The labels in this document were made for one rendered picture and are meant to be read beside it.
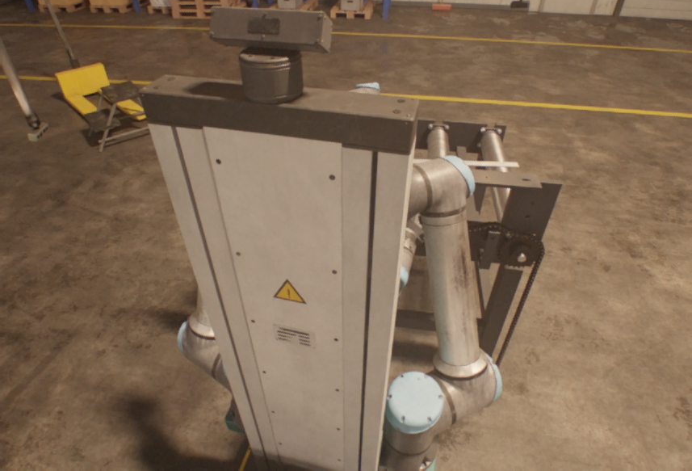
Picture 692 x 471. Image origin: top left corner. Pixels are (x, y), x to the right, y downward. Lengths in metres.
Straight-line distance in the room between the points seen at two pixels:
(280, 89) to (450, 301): 0.78
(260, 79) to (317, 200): 0.17
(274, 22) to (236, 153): 0.17
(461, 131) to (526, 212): 0.96
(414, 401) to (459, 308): 0.27
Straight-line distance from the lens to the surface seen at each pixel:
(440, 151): 2.22
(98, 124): 4.67
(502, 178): 1.58
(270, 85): 0.48
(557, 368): 2.57
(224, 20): 0.51
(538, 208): 1.70
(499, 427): 2.28
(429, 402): 1.19
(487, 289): 2.31
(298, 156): 0.51
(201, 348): 1.36
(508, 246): 1.73
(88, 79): 6.11
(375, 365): 0.77
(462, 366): 1.22
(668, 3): 11.71
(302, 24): 0.48
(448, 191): 1.00
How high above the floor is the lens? 1.97
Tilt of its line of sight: 37 degrees down
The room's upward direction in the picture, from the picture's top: straight up
